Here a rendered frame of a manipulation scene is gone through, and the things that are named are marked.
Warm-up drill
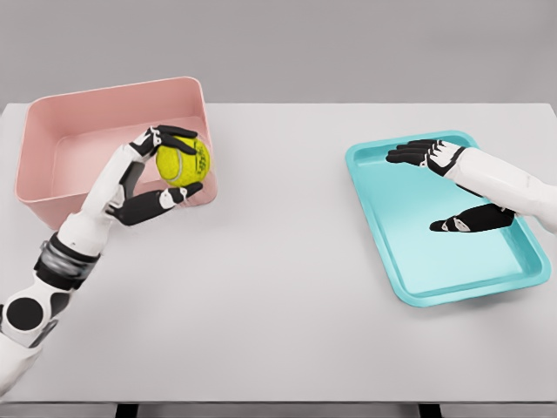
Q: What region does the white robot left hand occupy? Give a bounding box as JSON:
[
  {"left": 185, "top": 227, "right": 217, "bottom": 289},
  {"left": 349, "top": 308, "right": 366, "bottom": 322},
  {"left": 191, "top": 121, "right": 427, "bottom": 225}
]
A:
[{"left": 80, "top": 125, "right": 205, "bottom": 228}]

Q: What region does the pink plastic basket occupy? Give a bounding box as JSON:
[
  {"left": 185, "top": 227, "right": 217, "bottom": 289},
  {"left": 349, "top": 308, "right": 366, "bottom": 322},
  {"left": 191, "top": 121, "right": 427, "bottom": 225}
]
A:
[{"left": 15, "top": 76, "right": 219, "bottom": 232}]

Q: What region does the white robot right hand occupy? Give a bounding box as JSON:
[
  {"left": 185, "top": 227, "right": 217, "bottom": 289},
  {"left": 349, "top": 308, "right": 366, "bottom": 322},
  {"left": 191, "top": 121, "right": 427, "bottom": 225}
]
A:
[{"left": 386, "top": 138, "right": 531, "bottom": 235}]

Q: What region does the yellow tennis ball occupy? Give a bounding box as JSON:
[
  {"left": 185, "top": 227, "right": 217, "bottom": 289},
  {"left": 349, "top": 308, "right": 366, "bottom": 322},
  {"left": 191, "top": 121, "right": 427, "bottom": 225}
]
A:
[{"left": 155, "top": 133, "right": 212, "bottom": 189}]

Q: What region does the blue plastic tray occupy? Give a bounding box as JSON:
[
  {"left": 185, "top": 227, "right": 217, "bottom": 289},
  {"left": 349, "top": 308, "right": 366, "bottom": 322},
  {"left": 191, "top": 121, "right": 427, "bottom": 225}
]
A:
[{"left": 345, "top": 129, "right": 554, "bottom": 308}]

